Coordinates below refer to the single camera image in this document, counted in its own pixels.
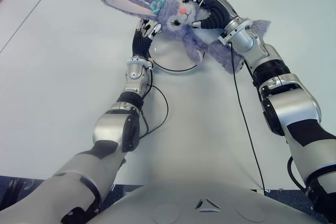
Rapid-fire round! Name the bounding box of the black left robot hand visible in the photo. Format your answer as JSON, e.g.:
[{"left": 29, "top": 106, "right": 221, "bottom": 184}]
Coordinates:
[{"left": 131, "top": 18, "right": 163, "bottom": 58}]

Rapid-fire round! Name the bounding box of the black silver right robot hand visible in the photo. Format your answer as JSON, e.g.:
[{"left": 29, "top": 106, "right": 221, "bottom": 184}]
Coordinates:
[{"left": 183, "top": 0, "right": 250, "bottom": 32}]

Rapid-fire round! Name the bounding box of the white plate with black rim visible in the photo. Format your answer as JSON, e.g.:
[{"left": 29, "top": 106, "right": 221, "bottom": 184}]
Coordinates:
[{"left": 148, "top": 36, "right": 205, "bottom": 74}]

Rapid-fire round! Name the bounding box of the purple plush bunny doll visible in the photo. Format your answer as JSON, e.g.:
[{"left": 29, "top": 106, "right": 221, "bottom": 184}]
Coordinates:
[{"left": 101, "top": 0, "right": 272, "bottom": 74}]

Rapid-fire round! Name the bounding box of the grey robot torso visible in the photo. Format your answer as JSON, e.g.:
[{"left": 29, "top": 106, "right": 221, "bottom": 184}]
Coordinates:
[{"left": 86, "top": 180, "right": 323, "bottom": 224}]

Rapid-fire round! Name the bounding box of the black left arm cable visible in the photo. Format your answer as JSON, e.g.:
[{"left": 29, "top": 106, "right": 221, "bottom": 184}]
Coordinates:
[{"left": 139, "top": 69, "right": 169, "bottom": 138}]

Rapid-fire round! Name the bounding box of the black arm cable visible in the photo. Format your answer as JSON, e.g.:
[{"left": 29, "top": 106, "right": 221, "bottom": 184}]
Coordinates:
[
  {"left": 139, "top": 69, "right": 169, "bottom": 138},
  {"left": 229, "top": 41, "right": 267, "bottom": 192}
]

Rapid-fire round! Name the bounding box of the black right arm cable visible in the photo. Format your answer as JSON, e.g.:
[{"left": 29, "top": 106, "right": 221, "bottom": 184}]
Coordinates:
[{"left": 229, "top": 41, "right": 267, "bottom": 192}]

